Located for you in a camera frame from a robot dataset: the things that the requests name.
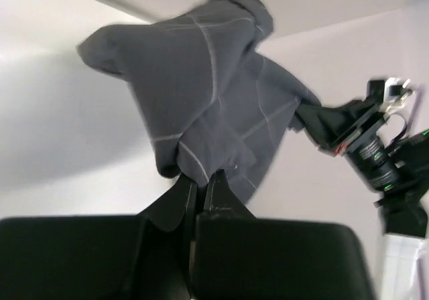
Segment dark grey checked napkin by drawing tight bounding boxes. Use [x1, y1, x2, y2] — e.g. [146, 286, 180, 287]
[77, 0, 320, 202]

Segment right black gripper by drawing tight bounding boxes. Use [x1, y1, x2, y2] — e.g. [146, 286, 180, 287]
[293, 78, 429, 194]

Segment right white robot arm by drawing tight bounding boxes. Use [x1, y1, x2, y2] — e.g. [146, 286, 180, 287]
[296, 77, 428, 299]

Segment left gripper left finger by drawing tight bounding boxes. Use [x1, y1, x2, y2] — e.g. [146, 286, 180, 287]
[1, 176, 196, 299]

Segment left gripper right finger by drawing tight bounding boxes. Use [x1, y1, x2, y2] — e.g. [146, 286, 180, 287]
[194, 171, 375, 299]

